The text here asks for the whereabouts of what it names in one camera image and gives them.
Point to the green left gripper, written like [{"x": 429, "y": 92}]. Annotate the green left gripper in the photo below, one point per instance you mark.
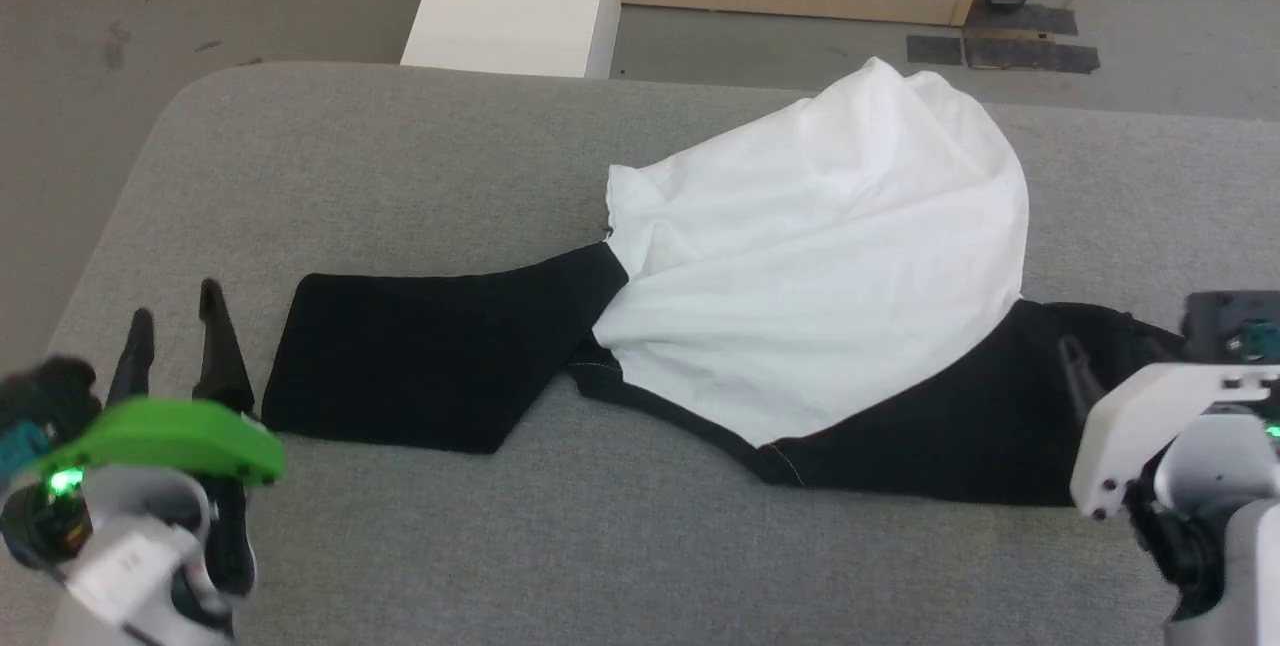
[{"x": 165, "y": 436}]

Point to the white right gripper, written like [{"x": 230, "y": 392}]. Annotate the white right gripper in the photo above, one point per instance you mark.
[{"x": 1160, "y": 426}]

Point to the white and black shirt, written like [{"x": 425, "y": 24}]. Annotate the white and black shirt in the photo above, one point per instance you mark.
[{"x": 800, "y": 276}]

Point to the white rectangular box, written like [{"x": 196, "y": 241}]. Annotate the white rectangular box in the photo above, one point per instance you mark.
[{"x": 510, "y": 6}]

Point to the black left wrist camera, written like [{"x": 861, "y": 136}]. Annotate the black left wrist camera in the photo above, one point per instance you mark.
[{"x": 55, "y": 391}]

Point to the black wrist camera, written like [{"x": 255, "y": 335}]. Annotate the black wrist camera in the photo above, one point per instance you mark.
[
  {"x": 1225, "y": 321},
  {"x": 55, "y": 391}
]

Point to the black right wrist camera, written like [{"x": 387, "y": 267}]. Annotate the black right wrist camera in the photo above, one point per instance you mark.
[{"x": 1225, "y": 321}]

